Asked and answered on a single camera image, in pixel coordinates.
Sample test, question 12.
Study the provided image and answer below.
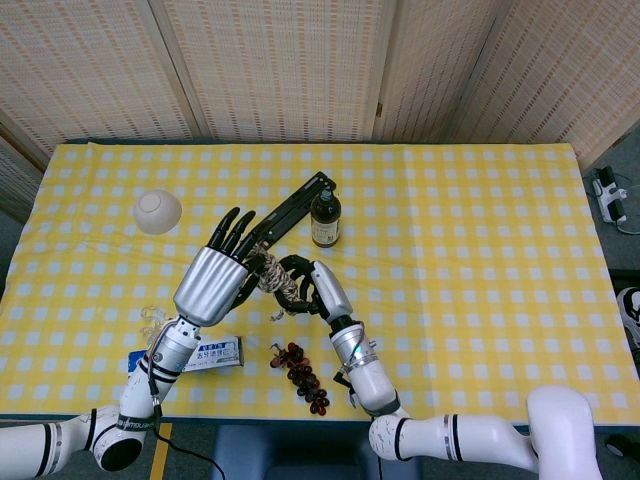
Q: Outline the yellow white checkered tablecloth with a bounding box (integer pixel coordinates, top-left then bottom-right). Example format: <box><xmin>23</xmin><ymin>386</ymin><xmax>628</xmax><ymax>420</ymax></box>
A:
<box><xmin>0</xmin><ymin>142</ymin><xmax>639</xmax><ymax>429</ymax></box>

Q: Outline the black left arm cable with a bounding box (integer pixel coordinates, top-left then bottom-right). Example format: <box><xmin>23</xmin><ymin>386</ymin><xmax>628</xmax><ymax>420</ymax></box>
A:
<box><xmin>147</xmin><ymin>379</ymin><xmax>226</xmax><ymax>480</ymax></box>

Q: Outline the speckled white black rope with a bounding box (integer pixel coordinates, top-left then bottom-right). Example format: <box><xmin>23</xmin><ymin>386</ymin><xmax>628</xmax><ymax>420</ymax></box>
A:
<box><xmin>244</xmin><ymin>242</ymin><xmax>304</xmax><ymax>324</ymax></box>

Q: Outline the yellow floor tape strip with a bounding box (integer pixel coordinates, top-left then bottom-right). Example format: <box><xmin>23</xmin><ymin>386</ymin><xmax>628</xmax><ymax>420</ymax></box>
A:
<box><xmin>149</xmin><ymin>422</ymin><xmax>174</xmax><ymax>480</ymax></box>

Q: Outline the black white shoe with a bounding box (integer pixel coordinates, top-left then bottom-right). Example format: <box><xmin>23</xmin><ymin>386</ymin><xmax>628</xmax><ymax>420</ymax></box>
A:
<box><xmin>617</xmin><ymin>287</ymin><xmax>640</xmax><ymax>346</ymax></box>

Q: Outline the blue white toothpaste box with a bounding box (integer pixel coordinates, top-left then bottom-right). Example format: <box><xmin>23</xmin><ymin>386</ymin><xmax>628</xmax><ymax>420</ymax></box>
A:
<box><xmin>127</xmin><ymin>335</ymin><xmax>245</xmax><ymax>376</ymax></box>

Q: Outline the brown bottle black cap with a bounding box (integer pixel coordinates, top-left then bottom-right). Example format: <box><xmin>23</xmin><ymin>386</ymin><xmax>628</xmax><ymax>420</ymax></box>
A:
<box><xmin>310</xmin><ymin>188</ymin><xmax>343</xmax><ymax>249</ymax></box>

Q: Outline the white power strip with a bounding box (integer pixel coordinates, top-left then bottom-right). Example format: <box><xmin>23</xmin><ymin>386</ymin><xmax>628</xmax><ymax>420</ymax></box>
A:
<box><xmin>592</xmin><ymin>167</ymin><xmax>630</xmax><ymax>225</ymax></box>

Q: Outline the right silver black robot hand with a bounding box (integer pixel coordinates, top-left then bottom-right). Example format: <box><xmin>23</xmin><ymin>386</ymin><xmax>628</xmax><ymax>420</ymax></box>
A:
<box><xmin>272</xmin><ymin>253</ymin><xmax>356</xmax><ymax>322</ymax></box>

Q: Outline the white upturned bowl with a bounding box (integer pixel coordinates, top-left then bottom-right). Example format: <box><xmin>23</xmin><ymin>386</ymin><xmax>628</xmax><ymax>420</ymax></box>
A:
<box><xmin>132</xmin><ymin>189</ymin><xmax>183</xmax><ymax>235</ymax></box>

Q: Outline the clear plastic packaging piece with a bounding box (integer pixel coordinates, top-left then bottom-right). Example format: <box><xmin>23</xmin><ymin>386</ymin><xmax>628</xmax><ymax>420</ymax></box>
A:
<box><xmin>138</xmin><ymin>305</ymin><xmax>176</xmax><ymax>347</ymax></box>

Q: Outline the woven folding screen panel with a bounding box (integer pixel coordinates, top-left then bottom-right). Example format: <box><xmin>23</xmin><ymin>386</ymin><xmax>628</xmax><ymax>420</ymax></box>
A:
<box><xmin>0</xmin><ymin>122</ymin><xmax>46</xmax><ymax>224</ymax></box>
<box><xmin>149</xmin><ymin>0</ymin><xmax>399</xmax><ymax>144</ymax></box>
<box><xmin>0</xmin><ymin>0</ymin><xmax>209</xmax><ymax>159</ymax></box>
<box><xmin>452</xmin><ymin>0</ymin><xmax>640</xmax><ymax>171</ymax></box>
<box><xmin>372</xmin><ymin>0</ymin><xmax>501</xmax><ymax>144</ymax></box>

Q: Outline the black folding metal stand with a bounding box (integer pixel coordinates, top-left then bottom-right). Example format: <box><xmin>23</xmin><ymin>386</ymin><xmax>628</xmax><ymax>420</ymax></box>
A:
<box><xmin>249</xmin><ymin>171</ymin><xmax>337</xmax><ymax>249</ymax></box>

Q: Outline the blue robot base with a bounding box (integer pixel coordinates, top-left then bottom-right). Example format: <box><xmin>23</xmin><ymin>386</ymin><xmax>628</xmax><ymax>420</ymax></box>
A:
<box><xmin>212</xmin><ymin>424</ymin><xmax>424</xmax><ymax>480</ymax></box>

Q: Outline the dark red grape bunch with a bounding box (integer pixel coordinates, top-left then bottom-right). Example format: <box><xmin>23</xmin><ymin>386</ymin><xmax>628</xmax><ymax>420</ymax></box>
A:
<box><xmin>269</xmin><ymin>341</ymin><xmax>331</xmax><ymax>417</ymax></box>

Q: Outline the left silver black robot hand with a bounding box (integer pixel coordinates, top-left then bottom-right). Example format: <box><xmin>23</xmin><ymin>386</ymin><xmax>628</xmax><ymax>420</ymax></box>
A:
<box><xmin>172</xmin><ymin>207</ymin><xmax>271</xmax><ymax>329</ymax></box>

